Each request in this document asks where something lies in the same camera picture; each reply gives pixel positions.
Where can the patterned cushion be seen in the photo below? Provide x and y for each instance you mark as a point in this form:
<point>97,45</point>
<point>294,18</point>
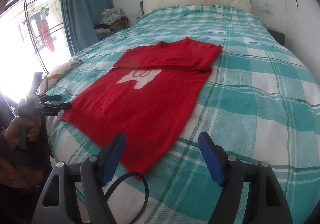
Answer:
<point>53,77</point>

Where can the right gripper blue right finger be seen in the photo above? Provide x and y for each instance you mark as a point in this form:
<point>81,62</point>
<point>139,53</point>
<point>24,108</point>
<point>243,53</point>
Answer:
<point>266,201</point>

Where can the red rabbit sweater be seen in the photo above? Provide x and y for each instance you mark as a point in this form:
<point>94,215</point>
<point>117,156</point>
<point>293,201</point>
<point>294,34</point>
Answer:
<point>149,95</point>

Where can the red hanging garment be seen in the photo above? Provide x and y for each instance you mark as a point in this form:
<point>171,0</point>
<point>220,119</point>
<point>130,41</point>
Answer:
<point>46,35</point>

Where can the pile of clothes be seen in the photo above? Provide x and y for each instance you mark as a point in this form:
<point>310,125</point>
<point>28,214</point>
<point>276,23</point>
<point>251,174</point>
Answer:
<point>111,21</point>

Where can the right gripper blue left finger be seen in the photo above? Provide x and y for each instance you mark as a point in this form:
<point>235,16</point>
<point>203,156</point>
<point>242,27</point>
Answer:
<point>58,201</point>

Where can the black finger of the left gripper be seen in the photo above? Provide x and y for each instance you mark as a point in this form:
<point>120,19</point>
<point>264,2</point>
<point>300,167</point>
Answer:
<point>58,104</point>

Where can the dark nightstand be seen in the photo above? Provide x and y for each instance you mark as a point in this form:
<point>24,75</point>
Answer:
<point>277,35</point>

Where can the person's left hand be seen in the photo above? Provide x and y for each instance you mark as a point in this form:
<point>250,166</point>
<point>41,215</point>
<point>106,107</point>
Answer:
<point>12,133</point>

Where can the white wardrobe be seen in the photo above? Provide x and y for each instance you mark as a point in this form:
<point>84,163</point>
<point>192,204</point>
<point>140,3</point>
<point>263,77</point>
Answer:
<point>302,30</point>

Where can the wall socket panel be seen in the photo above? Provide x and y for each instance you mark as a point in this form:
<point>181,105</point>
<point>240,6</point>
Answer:
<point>265,8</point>

